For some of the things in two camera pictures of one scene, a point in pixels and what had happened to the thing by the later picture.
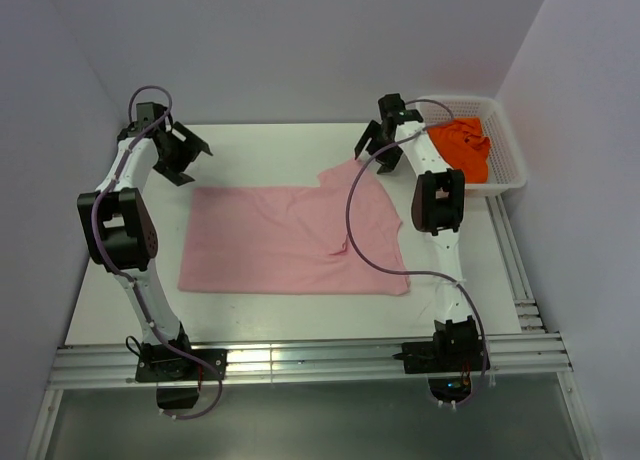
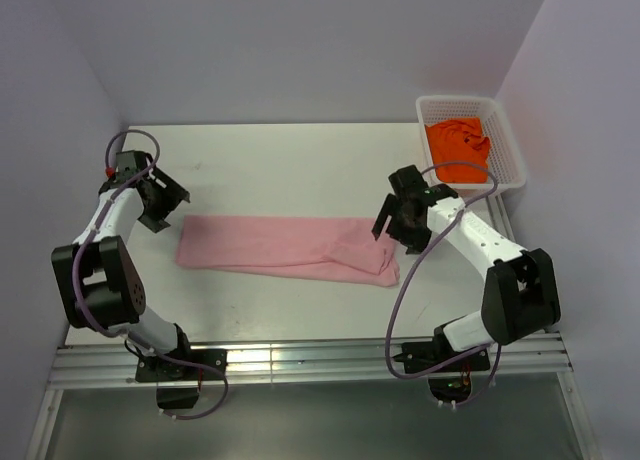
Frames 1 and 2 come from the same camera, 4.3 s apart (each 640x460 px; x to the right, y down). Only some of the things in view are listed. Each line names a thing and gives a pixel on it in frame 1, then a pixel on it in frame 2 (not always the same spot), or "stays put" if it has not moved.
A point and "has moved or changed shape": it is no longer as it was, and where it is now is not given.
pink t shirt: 294,239 has moved or changed shape
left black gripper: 192,145 → 173,195
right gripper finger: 372,130 → 386,211
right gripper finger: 388,160 → 416,239
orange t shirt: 466,148 stays put
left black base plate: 167,364 stays put
